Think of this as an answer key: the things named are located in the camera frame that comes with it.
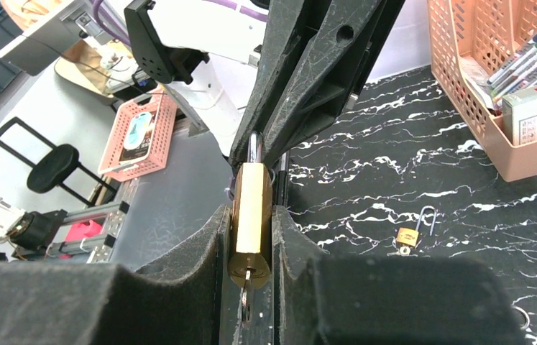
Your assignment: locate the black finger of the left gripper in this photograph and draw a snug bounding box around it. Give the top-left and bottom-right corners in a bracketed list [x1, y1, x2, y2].
[262, 1, 404, 165]
[229, 1, 340, 168]

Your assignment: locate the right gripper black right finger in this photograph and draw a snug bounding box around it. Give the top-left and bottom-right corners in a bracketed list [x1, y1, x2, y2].
[272, 206, 525, 344]

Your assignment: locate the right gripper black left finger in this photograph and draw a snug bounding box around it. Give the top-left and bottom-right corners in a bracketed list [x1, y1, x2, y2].
[0, 206, 230, 344]

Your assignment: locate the large brass padlock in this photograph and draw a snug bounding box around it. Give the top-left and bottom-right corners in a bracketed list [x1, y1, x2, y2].
[226, 131, 274, 325]

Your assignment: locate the medium brass padlock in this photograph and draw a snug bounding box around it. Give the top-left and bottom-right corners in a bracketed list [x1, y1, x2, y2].
[389, 206, 438, 257]

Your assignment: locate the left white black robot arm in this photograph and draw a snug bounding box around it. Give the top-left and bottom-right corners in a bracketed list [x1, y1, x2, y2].
[123, 1, 403, 170]

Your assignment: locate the orange plastic file organizer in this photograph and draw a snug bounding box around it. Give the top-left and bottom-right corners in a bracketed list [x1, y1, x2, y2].
[428, 1, 537, 182]

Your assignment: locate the pink plastic basket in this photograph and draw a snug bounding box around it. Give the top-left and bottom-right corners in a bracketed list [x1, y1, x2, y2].
[98, 86, 178, 182]

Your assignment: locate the black round stool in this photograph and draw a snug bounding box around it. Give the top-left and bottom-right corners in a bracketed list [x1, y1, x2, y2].
[0, 117, 117, 206]

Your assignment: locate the small grey white box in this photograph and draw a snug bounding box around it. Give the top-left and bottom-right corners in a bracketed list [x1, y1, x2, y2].
[501, 86, 537, 147]

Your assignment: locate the black aluminium base frame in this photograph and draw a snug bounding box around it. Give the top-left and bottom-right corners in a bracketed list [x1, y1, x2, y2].
[0, 178, 140, 265]

